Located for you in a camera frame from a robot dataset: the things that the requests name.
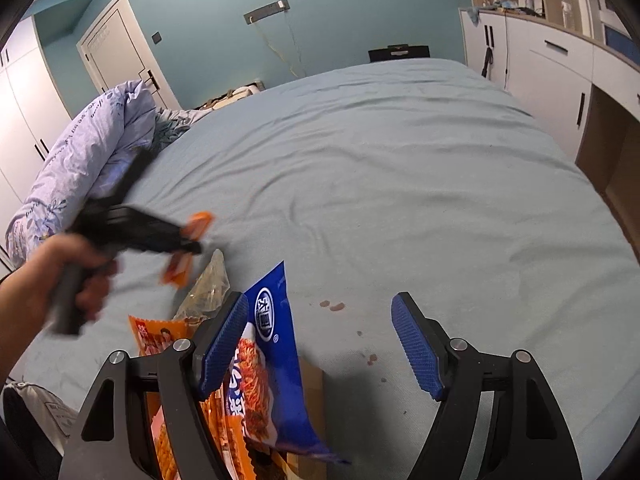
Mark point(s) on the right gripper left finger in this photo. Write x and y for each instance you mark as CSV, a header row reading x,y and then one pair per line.
x,y
215,342

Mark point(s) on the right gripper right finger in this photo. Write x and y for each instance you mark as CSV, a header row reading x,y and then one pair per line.
x,y
425,345

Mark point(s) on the blue noodle snack bag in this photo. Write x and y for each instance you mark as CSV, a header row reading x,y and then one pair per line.
x,y
267,341

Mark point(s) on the orange snack packet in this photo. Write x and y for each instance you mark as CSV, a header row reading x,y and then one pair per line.
x,y
154,336
177,272

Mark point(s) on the person's left forearm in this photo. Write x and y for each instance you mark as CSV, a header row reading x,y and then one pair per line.
x,y
20,319

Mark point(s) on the person's left hand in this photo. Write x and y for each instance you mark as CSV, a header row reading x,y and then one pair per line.
x,y
50,259

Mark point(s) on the clear plastic wrapper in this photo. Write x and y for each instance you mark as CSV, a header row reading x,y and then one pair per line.
x,y
208,293

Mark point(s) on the orange snack packet upright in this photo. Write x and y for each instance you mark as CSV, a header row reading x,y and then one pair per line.
x,y
154,336

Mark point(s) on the lavender floral duvet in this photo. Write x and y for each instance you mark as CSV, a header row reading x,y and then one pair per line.
x,y
90,156

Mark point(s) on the small orange packet edge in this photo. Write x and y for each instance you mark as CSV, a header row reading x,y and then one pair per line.
x,y
225,430

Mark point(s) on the white wardrobe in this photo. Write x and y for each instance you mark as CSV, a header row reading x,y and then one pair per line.
x,y
32,116

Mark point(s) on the cardboard box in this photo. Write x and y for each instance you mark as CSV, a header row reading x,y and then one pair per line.
x,y
295,447

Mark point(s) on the blue bed sheet mattress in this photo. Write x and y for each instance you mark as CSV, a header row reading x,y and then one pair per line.
x,y
421,177

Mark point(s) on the white door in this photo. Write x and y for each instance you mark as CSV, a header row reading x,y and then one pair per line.
x,y
114,50

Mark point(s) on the white cabinet desk unit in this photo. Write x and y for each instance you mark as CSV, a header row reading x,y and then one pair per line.
x,y
573,65

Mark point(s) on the wall power strip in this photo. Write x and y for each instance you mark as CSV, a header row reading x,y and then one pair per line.
x,y
270,9

